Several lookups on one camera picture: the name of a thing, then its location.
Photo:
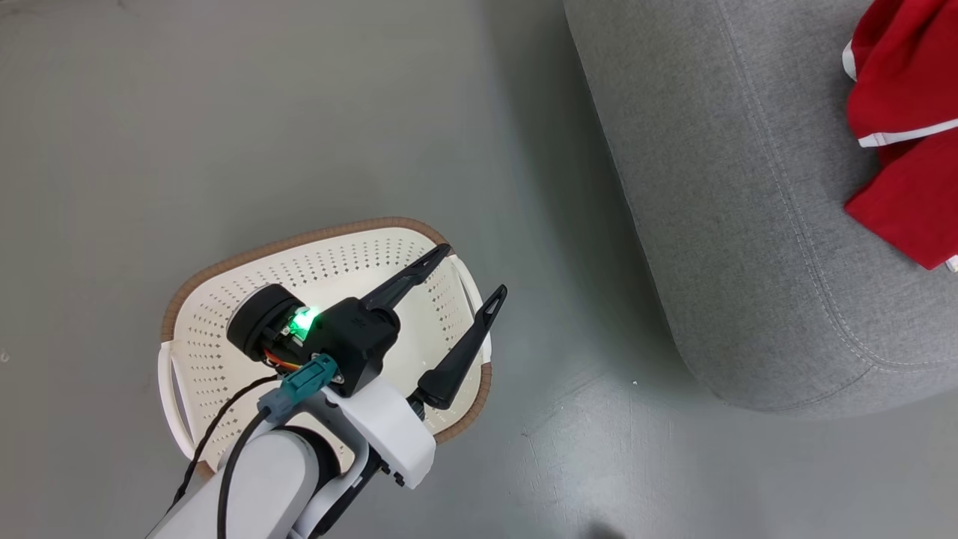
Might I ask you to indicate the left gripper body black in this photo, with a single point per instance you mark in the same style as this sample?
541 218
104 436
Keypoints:
359 340

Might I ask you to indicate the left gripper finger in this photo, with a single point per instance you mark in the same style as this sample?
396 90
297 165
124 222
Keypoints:
408 277
464 352

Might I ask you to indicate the red garment with white collar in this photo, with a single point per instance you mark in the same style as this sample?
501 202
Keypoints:
920 209

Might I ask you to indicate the red garment with white stripe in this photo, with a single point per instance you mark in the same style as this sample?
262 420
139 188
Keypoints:
905 67

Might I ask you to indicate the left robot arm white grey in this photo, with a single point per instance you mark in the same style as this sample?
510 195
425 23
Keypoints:
262 486

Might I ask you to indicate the grey fabric sofa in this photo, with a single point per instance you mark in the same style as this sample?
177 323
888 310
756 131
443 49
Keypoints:
748 187

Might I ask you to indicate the white perforated laundry basket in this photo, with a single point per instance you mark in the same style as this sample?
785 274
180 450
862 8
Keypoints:
329 262

